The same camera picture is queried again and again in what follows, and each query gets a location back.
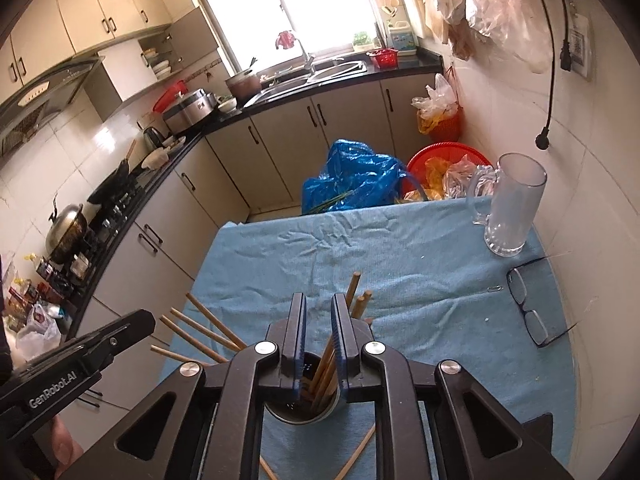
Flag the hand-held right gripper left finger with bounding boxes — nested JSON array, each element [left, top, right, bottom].
[[65, 291, 308, 480]]

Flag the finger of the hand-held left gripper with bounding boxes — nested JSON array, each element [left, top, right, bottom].
[[65, 309, 157, 361]]

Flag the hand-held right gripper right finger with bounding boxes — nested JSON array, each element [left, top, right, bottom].
[[330, 293, 576, 480]]

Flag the black utensil holder cup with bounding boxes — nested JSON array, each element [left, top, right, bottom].
[[262, 352, 346, 426]]

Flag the person's left hand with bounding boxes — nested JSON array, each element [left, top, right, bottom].
[[52, 417, 85, 467]]

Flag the crumpled clear plastic bag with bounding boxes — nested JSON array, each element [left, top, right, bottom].
[[15, 304, 62, 361]]

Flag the blue towel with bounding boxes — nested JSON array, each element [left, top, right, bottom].
[[159, 195, 576, 480]]

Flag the row of condiment bottles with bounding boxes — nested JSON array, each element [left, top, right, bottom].
[[0, 252, 96, 333]]

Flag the black gas stove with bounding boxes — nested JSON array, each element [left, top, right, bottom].
[[85, 175, 151, 246]]

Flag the black wok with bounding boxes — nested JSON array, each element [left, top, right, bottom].
[[86, 157, 136, 205]]

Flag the blue plastic bag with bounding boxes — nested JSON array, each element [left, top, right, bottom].
[[301, 138, 410, 216]]

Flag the dark-framed eyeglasses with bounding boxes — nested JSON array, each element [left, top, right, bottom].
[[506, 254, 580, 349]]

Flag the black electric kettle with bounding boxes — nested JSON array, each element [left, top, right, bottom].
[[142, 126, 168, 150]]

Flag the yellow plastic bag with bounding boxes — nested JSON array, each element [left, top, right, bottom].
[[425, 156, 463, 201]]

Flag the red plastic basin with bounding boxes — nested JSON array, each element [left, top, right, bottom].
[[405, 142, 493, 203]]

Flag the clear glass mug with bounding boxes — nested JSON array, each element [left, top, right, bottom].
[[466, 152, 548, 259]]

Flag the silver rice cooker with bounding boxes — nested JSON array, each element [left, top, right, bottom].
[[162, 87, 218, 133]]

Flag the orange waste basket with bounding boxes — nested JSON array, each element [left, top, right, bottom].
[[417, 110, 462, 143]]

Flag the red plastic lid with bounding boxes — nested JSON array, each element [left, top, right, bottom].
[[151, 79, 190, 113]]

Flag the brown cooking pot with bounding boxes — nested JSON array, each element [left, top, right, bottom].
[[224, 70, 262, 103]]

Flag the range hood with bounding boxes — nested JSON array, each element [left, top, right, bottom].
[[0, 54, 107, 158]]

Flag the steel kitchen sink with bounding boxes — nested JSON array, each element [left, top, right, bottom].
[[252, 59, 368, 106]]

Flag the white plastic bag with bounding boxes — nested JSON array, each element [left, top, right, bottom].
[[411, 73, 460, 133]]

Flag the metal faucet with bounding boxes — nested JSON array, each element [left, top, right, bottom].
[[295, 37, 317, 73]]

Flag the red plastic basket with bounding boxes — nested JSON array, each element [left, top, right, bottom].
[[366, 48, 401, 69]]

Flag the black kitchen countertop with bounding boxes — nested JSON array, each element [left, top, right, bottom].
[[15, 52, 446, 341]]

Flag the white detergent bottle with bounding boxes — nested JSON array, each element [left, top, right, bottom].
[[387, 19, 420, 56]]

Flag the beige upper kitchen cabinets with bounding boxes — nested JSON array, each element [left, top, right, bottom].
[[0, 0, 201, 96]]

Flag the kitchen window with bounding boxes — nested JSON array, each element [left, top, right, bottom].
[[180, 0, 386, 76]]

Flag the pinkish hanging plastic bag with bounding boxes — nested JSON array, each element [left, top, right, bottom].
[[434, 0, 482, 61]]

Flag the clear hanging plastic bag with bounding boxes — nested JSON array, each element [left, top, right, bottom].
[[465, 0, 551, 73]]

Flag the open wall dish shelf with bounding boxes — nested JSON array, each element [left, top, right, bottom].
[[137, 32, 177, 82]]

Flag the black power cable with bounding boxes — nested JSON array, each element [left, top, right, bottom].
[[559, 0, 574, 74], [531, 0, 557, 151]]

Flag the white wall socket box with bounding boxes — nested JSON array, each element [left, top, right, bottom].
[[567, 14, 597, 82]]

